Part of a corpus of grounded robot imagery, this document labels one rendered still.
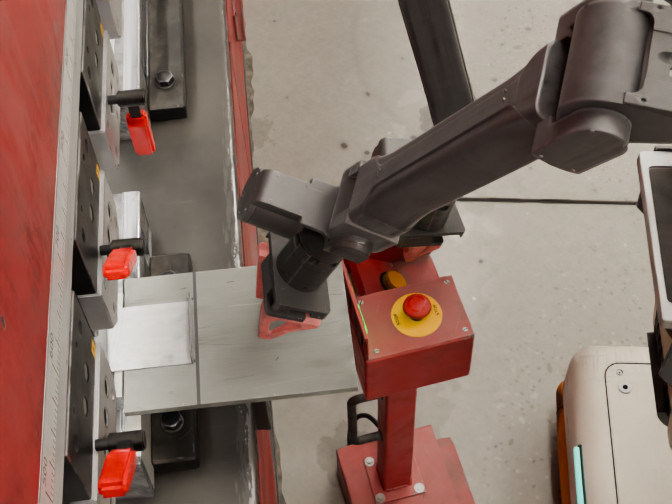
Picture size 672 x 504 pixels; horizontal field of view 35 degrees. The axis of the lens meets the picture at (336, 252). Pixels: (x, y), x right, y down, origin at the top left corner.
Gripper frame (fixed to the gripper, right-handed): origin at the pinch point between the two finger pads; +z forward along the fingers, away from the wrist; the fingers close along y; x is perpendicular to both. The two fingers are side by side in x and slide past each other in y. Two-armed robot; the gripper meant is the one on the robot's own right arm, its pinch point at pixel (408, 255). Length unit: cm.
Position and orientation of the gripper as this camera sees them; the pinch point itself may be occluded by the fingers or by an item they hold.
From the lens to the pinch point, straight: 158.3
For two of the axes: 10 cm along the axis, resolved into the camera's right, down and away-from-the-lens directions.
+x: 2.5, 7.9, -5.6
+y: -9.4, 0.6, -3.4
